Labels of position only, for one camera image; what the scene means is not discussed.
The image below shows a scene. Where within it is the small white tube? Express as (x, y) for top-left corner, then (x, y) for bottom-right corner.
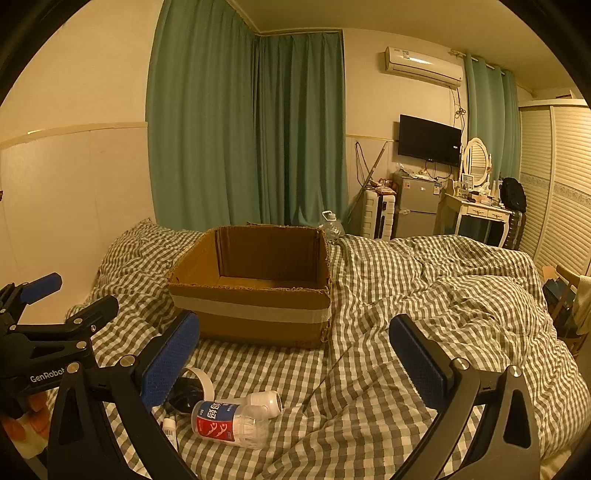
(161, 417), (178, 450)

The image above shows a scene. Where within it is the clear plastic bottle red label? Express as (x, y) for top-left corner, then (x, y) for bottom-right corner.
(191, 401), (270, 449)

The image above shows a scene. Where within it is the white tape roll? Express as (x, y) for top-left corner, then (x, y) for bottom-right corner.
(179, 367), (215, 403)

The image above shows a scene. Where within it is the white cylindrical device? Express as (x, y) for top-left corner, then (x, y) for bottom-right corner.
(217, 390), (283, 418)

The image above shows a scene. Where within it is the left hand holding gripper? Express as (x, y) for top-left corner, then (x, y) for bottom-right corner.
(1, 392), (50, 441)

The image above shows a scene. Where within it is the grey white checkered duvet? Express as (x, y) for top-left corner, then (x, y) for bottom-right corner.
(45, 218), (578, 480)

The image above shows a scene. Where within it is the wooden chair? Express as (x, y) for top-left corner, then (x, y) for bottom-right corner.
(542, 265), (590, 358)

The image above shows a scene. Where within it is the brown cardboard box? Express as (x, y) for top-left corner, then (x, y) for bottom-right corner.
(166, 225), (332, 348)

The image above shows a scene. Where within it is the white dressing table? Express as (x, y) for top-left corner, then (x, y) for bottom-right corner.
(434, 193), (511, 247)

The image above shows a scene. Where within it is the large green curtain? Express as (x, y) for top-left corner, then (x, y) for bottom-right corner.
(146, 1), (348, 231)

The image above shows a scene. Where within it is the black backpack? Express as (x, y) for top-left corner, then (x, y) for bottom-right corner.
(500, 177), (527, 213)

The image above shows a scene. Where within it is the large clear water jug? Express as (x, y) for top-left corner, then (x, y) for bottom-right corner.
(320, 210), (346, 242)

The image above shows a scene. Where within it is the white hard suitcase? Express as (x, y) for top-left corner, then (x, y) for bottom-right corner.
(361, 187), (396, 241)

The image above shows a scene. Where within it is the grey mini fridge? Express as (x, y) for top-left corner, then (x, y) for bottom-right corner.
(393, 170), (440, 238)

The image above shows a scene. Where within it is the oval white vanity mirror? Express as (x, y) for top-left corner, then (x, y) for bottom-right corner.
(460, 137), (492, 188)

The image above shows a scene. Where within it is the long mop stick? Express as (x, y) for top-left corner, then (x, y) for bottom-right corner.
(346, 139), (391, 223)

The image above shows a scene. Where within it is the white louvered wardrobe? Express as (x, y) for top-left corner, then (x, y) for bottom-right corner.
(518, 99), (590, 275)

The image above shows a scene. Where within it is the green curtain by wardrobe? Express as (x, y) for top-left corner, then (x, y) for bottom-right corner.
(464, 54), (521, 180)

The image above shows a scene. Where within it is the white air conditioner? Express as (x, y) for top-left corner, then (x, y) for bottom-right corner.
(385, 47), (464, 88)

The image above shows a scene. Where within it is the black wall television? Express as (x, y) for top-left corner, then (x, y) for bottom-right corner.
(398, 115), (462, 167)

